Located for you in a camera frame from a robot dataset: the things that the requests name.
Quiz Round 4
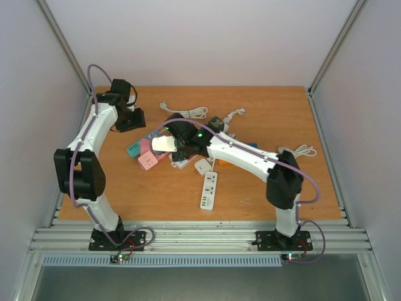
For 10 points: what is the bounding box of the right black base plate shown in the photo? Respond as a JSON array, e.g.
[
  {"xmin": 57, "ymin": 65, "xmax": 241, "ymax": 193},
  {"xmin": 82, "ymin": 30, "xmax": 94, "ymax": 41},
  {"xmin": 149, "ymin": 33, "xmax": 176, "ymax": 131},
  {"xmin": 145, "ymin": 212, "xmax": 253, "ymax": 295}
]
[{"xmin": 251, "ymin": 230, "xmax": 313, "ymax": 251}]

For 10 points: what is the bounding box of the white cable bundle right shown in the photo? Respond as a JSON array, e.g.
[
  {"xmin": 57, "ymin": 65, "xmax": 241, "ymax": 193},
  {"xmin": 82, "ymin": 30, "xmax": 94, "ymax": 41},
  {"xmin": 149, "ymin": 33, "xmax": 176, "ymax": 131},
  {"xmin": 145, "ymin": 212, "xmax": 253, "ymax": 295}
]
[{"xmin": 277, "ymin": 144, "xmax": 318, "ymax": 157}]

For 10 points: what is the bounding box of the teal power strip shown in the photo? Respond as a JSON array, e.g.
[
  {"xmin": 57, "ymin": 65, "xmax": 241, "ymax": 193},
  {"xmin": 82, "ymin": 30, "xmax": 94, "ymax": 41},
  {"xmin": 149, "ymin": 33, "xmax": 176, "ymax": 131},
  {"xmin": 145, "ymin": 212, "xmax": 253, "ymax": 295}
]
[{"xmin": 127, "ymin": 141, "xmax": 140, "ymax": 158}]

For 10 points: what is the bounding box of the white power strip with USB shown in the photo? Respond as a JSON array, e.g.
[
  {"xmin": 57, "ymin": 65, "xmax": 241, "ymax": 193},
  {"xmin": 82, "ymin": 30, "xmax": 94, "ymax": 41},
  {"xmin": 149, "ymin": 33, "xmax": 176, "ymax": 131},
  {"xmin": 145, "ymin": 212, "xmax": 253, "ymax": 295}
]
[{"xmin": 200, "ymin": 171, "xmax": 217, "ymax": 211}]

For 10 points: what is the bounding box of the grey slotted cable duct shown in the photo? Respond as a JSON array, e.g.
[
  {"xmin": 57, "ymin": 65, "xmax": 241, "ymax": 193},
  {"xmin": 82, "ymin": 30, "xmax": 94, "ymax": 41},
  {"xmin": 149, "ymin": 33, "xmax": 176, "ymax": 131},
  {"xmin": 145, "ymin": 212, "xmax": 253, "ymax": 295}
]
[{"xmin": 41, "ymin": 254, "xmax": 282, "ymax": 268}]

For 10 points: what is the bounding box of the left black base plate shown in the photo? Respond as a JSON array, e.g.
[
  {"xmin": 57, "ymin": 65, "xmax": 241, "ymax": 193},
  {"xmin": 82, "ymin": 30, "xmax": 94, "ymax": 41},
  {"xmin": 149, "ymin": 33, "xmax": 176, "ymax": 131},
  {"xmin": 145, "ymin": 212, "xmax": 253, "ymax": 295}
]
[{"xmin": 88, "ymin": 230, "xmax": 147, "ymax": 251}]

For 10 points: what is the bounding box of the teal strip white cable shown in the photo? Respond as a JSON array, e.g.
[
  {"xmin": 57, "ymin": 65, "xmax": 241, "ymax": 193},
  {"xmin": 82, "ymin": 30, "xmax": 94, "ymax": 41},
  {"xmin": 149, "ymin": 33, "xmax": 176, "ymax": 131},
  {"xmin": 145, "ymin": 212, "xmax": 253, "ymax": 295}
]
[{"xmin": 159, "ymin": 100, "xmax": 209, "ymax": 120}]

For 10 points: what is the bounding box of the pink cube adapter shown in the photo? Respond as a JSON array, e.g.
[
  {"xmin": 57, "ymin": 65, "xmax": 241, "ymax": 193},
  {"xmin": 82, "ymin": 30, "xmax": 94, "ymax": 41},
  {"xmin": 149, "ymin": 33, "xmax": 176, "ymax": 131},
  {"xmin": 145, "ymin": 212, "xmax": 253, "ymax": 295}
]
[{"xmin": 138, "ymin": 151, "xmax": 159, "ymax": 171}]

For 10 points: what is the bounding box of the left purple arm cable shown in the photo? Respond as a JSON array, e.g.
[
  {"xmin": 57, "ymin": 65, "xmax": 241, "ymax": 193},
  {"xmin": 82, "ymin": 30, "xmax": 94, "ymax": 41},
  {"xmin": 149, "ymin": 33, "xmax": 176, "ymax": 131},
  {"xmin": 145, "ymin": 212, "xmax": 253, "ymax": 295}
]
[{"xmin": 69, "ymin": 64, "xmax": 113, "ymax": 245}]

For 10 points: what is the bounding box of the orange power strip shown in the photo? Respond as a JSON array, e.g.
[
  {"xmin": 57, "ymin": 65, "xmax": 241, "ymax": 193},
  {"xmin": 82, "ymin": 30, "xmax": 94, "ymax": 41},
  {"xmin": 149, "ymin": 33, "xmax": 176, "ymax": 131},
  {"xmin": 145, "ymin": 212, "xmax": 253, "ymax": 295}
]
[{"xmin": 218, "ymin": 159, "xmax": 232, "ymax": 166}]

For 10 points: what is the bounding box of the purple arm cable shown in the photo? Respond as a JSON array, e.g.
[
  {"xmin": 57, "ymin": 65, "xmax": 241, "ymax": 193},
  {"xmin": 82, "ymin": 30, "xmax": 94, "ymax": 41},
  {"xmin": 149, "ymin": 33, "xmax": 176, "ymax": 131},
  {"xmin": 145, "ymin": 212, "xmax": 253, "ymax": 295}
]
[
  {"xmin": 69, "ymin": 64, "xmax": 113, "ymax": 245},
  {"xmin": 152, "ymin": 117, "xmax": 326, "ymax": 263}
]

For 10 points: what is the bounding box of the white strip cable centre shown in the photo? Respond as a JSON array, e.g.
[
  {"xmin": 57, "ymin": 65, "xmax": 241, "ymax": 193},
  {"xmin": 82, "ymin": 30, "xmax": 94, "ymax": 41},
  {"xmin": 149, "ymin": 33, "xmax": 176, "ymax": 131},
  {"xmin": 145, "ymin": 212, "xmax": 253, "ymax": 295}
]
[{"xmin": 222, "ymin": 107, "xmax": 247, "ymax": 139}]

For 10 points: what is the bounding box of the right small circuit board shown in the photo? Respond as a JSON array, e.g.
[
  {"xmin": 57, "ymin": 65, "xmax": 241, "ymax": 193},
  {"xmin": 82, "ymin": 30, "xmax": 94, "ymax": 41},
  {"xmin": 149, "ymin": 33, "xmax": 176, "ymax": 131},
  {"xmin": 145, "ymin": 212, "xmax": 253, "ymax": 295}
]
[{"xmin": 281, "ymin": 253, "xmax": 303, "ymax": 262}]

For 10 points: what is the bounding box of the dark green cube adapter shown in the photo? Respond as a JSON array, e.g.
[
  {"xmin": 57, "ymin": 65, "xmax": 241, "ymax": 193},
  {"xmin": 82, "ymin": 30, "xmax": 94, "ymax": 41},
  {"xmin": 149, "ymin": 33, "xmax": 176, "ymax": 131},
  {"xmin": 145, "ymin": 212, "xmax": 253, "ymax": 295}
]
[{"xmin": 207, "ymin": 116, "xmax": 225, "ymax": 132}]

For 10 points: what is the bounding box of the small circuit board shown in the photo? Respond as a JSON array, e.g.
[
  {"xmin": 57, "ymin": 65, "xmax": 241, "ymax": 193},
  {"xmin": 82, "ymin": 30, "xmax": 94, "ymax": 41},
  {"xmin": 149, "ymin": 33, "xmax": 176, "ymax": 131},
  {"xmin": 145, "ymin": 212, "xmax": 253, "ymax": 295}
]
[
  {"xmin": 281, "ymin": 253, "xmax": 303, "ymax": 262},
  {"xmin": 110, "ymin": 254, "xmax": 130, "ymax": 264}
]

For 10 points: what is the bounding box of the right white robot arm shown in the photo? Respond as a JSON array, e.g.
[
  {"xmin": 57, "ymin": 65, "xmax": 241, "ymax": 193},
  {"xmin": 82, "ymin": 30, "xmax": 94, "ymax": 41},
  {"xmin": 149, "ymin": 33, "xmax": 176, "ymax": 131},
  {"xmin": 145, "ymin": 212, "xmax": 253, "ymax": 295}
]
[{"xmin": 164, "ymin": 113, "xmax": 304, "ymax": 249}]

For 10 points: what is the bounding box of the long white multicolour power strip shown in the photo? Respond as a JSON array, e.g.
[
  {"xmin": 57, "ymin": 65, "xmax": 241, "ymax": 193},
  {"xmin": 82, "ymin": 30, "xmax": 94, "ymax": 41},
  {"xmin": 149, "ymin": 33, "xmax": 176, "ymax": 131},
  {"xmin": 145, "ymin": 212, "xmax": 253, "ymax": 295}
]
[{"xmin": 171, "ymin": 156, "xmax": 196, "ymax": 170}]

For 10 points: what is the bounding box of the pink triangular power strip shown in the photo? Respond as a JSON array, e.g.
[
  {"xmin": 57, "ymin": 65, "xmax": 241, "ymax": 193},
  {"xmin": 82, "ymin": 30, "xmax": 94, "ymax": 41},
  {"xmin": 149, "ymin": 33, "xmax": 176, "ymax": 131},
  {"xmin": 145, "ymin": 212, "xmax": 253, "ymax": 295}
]
[{"xmin": 140, "ymin": 137, "xmax": 169, "ymax": 161}]

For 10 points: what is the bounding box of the left small circuit board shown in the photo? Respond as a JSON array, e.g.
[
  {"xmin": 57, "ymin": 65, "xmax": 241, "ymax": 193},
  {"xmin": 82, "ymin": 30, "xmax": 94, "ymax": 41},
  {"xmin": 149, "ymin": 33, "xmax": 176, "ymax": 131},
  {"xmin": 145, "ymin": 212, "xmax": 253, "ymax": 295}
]
[{"xmin": 110, "ymin": 254, "xmax": 130, "ymax": 264}]

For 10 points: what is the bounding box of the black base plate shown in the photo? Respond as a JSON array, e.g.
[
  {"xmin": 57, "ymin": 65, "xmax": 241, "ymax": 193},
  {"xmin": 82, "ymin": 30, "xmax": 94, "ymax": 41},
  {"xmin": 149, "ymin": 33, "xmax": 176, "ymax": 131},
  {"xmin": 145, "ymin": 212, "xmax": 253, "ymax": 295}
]
[
  {"xmin": 88, "ymin": 230, "xmax": 147, "ymax": 251},
  {"xmin": 251, "ymin": 230, "xmax": 313, "ymax": 251}
]

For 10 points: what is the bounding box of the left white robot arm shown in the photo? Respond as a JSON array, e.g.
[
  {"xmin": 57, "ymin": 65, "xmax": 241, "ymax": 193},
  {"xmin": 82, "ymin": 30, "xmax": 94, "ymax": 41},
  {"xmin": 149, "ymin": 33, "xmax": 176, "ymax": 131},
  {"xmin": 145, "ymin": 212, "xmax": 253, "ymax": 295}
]
[{"xmin": 53, "ymin": 79, "xmax": 146, "ymax": 250}]

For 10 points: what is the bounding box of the small white adapter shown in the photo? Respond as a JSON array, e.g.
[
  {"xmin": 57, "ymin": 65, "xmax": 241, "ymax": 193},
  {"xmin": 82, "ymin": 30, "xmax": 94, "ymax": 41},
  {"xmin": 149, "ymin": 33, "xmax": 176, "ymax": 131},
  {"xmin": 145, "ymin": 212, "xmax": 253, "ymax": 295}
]
[{"xmin": 194, "ymin": 159, "xmax": 212, "ymax": 176}]

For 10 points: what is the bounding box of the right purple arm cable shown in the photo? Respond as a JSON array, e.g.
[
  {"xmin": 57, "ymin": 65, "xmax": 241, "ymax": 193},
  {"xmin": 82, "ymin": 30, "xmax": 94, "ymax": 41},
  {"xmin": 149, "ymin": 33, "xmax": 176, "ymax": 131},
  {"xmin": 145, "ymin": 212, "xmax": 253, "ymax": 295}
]
[{"xmin": 152, "ymin": 117, "xmax": 326, "ymax": 263}]

